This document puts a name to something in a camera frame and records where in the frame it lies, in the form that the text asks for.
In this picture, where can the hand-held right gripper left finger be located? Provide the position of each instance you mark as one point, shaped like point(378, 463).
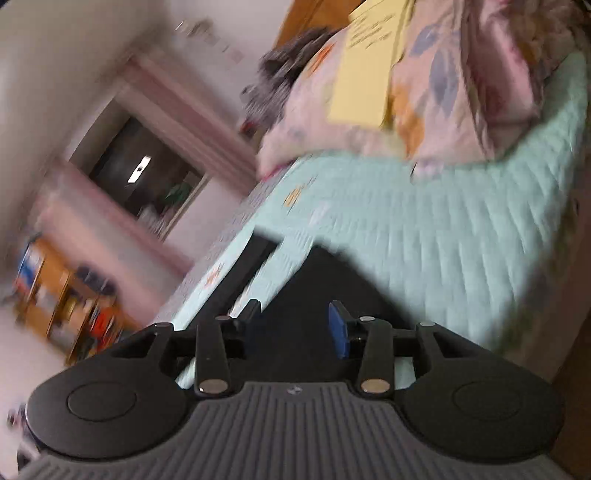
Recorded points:
point(251, 337)

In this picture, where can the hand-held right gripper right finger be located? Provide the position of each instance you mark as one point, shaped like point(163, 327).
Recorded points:
point(336, 330)

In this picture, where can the black pants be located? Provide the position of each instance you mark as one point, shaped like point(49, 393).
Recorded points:
point(314, 300)

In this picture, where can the bee print quilted blanket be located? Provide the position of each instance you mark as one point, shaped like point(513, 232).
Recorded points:
point(438, 230)

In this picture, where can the wooden bookshelf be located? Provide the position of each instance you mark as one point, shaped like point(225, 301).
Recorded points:
point(69, 300)

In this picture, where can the window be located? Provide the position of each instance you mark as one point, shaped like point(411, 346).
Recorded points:
point(138, 170)

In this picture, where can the pink floral duvet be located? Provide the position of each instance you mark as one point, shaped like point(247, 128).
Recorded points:
point(300, 120)

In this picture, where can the grey patterned garment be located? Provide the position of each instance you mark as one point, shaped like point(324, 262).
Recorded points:
point(281, 78)

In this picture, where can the yellow cloth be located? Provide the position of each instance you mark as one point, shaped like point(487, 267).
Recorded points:
point(364, 69)

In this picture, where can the wooden headboard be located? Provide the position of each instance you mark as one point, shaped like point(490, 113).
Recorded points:
point(314, 18)

